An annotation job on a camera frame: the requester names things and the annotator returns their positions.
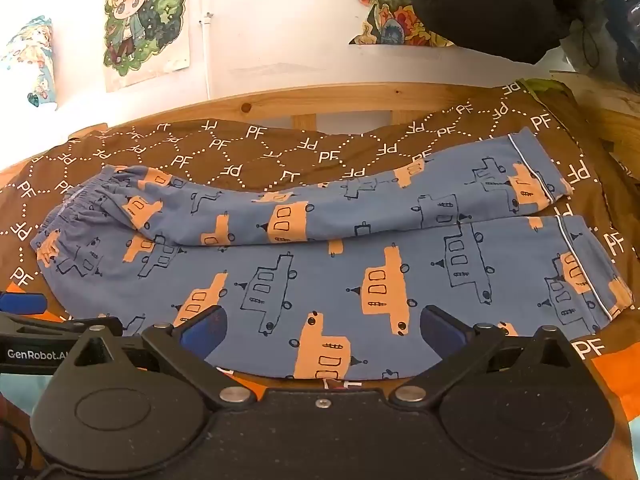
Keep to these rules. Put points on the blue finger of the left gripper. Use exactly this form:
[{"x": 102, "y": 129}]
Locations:
[{"x": 22, "y": 303}]

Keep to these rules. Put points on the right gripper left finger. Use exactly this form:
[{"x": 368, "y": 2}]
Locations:
[{"x": 182, "y": 350}]

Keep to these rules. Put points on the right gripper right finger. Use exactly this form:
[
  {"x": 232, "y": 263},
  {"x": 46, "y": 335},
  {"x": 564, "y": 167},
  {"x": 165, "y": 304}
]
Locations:
[{"x": 460, "y": 348}]

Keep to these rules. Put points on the blue pyjama pants orange print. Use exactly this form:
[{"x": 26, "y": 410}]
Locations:
[{"x": 328, "y": 281}]

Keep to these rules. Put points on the orange patchwork blanket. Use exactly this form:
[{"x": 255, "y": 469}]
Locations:
[{"x": 620, "y": 371}]

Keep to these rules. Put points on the brown PF patterned duvet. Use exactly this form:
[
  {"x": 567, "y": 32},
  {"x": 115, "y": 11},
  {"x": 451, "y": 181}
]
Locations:
[{"x": 255, "y": 159}]

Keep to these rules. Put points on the black hanging garment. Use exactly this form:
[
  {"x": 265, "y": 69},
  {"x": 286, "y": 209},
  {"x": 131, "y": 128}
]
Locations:
[{"x": 520, "y": 30}]

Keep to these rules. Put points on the pale blue wall poster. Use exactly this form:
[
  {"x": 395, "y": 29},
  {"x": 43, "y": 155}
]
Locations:
[{"x": 27, "y": 68}]

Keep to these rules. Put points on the wooden bed frame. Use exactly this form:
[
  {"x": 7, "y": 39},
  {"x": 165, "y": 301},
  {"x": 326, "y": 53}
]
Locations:
[{"x": 604, "y": 113}]

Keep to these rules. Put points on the anime boy wall poster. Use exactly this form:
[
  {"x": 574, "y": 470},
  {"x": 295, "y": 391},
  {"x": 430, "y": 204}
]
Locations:
[{"x": 144, "y": 39}]

